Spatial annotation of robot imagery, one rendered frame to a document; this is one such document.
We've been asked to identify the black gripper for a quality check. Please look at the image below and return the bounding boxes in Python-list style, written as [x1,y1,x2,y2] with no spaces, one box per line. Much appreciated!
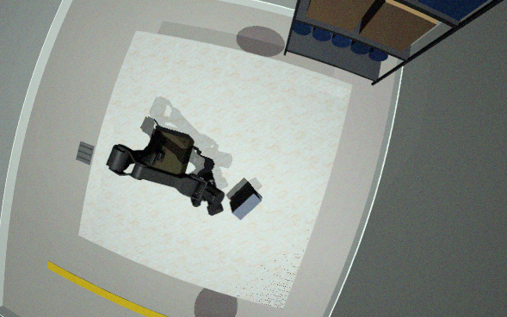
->
[200,172,224,215]

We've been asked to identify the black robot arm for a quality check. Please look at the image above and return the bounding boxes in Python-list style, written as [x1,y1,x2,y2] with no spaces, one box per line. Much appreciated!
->
[106,142,225,207]

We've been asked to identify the dark navy sloped panel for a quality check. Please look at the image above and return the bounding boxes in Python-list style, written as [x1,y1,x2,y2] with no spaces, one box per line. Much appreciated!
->
[229,184,262,220]

